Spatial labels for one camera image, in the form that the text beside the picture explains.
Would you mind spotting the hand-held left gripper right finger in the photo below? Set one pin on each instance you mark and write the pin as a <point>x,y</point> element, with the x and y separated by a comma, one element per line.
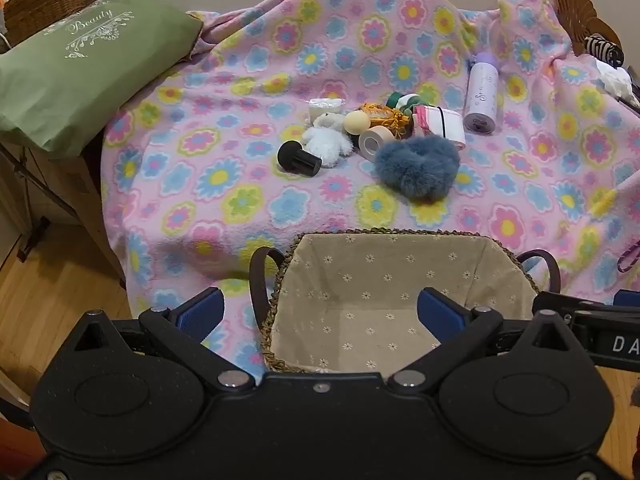
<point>442,317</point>

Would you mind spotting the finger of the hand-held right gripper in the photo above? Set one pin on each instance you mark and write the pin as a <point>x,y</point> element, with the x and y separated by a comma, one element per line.
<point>627,297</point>
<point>575,304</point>

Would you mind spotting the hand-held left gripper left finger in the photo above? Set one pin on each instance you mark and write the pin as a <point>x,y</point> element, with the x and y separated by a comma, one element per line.
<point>200,316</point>

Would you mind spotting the fabric-lined woven basket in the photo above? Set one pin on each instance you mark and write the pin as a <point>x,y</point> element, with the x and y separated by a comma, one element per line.
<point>375,280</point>

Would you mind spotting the blue fluffy scrunchie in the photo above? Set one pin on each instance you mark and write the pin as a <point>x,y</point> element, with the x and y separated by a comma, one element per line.
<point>415,165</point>

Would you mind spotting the beige tape roll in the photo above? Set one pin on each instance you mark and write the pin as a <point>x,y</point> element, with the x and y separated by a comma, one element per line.
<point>372,146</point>

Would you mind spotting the black cylindrical cap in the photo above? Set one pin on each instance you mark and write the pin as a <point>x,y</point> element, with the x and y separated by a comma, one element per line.
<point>300,159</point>

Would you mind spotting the pink and white pouch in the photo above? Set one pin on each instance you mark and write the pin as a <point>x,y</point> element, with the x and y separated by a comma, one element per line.
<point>445,122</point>

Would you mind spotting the white plush bear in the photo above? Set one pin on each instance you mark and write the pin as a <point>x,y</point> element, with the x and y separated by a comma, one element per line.
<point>325,142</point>

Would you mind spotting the beige makeup sponge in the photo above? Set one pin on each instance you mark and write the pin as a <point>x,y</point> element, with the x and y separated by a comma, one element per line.
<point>356,122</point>

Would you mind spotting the green plush toy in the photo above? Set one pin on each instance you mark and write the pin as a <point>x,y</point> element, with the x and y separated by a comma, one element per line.
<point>414,105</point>

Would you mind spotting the light wooden cabinet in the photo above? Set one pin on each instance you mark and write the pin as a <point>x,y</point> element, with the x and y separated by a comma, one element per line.
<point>20,210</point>

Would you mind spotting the white crumpled cloth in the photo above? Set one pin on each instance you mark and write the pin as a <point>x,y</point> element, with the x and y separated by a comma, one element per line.
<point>617,80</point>

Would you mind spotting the white and purple bottle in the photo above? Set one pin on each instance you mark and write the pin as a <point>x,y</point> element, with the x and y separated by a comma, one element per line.
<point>481,95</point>

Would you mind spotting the pink floral fleece blanket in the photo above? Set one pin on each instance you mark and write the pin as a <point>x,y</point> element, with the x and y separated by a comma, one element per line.
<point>250,85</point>

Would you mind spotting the white tissue packet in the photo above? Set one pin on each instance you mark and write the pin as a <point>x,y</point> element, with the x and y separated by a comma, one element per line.
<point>325,107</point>

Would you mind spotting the zebra striped item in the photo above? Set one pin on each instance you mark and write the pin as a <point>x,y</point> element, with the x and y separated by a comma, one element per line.
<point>605,49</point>

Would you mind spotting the green printed cloth bag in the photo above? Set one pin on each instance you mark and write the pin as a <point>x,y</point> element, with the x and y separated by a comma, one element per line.
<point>75,75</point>

